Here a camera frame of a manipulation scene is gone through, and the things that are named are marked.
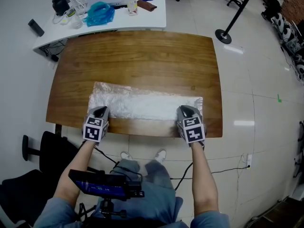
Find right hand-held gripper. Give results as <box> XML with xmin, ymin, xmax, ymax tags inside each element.
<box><xmin>176</xmin><ymin>104</ymin><xmax>207</xmax><ymax>149</ymax></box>

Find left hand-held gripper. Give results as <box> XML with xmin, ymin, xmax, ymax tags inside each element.
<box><xmin>82</xmin><ymin>105</ymin><xmax>110</xmax><ymax>143</ymax></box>

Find clear plastic bag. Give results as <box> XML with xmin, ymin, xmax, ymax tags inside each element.
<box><xmin>87</xmin><ymin>81</ymin><xmax>204</xmax><ymax>121</ymax></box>

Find person's right forearm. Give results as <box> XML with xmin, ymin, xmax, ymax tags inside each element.
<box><xmin>190</xmin><ymin>141</ymin><xmax>219</xmax><ymax>216</ymax></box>

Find person's left forearm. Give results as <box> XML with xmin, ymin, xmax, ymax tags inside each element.
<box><xmin>52</xmin><ymin>140</ymin><xmax>97</xmax><ymax>201</ymax></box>

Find blue plastic bag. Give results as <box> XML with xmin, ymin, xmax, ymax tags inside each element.
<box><xmin>83</xmin><ymin>1</ymin><xmax>116</xmax><ymax>28</ymax></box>

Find person's left white shoe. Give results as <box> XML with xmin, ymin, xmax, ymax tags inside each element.
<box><xmin>120</xmin><ymin>151</ymin><xmax>133</xmax><ymax>162</ymax></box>

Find person's white shoe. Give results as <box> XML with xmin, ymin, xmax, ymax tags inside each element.
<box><xmin>120</xmin><ymin>151</ymin><xmax>133</xmax><ymax>162</ymax></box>
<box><xmin>154</xmin><ymin>148</ymin><xmax>167</xmax><ymax>165</ymax></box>

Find person's right white shoe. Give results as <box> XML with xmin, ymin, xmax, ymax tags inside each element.
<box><xmin>154</xmin><ymin>148</ymin><xmax>167</xmax><ymax>165</ymax></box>

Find person's blue jeans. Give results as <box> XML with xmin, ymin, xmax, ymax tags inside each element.
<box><xmin>113</xmin><ymin>159</ymin><xmax>176</xmax><ymax>192</ymax></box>

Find black chest-mounted monitor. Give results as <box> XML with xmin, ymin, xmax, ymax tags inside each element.
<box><xmin>68</xmin><ymin>169</ymin><xmax>128</xmax><ymax>201</ymax></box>

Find clear glass cup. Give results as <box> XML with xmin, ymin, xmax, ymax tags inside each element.
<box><xmin>71</xmin><ymin>12</ymin><xmax>84</xmax><ymax>29</ymax></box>

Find person's blue shirt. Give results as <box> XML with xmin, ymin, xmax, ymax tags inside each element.
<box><xmin>33</xmin><ymin>181</ymin><xmax>230</xmax><ymax>228</ymax></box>

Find black coat rack stand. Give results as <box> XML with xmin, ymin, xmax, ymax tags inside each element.
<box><xmin>215</xmin><ymin>0</ymin><xmax>258</xmax><ymax>45</ymax></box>

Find black thermos bottle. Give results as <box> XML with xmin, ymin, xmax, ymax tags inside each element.
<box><xmin>28</xmin><ymin>19</ymin><xmax>45</xmax><ymax>37</ymax></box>

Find clear plastic bottle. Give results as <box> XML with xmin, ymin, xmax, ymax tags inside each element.
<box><xmin>126</xmin><ymin>0</ymin><xmax>139</xmax><ymax>16</ymax></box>

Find brown cloth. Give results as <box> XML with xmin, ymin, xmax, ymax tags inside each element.
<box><xmin>137</xmin><ymin>0</ymin><xmax>158</xmax><ymax>12</ymax></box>

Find black kettle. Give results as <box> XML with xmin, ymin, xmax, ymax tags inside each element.
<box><xmin>51</xmin><ymin>0</ymin><xmax>70</xmax><ymax>16</ymax></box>

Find cluster of white black robots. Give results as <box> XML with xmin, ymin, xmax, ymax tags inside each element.
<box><xmin>270</xmin><ymin>12</ymin><xmax>304</xmax><ymax>80</ymax></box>

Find black floor cable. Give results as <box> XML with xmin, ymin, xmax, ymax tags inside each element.
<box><xmin>170</xmin><ymin>161</ymin><xmax>250</xmax><ymax>191</ymax></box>

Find black monitor mount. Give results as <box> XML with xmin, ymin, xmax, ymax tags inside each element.
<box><xmin>98</xmin><ymin>180</ymin><xmax>145</xmax><ymax>220</ymax></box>

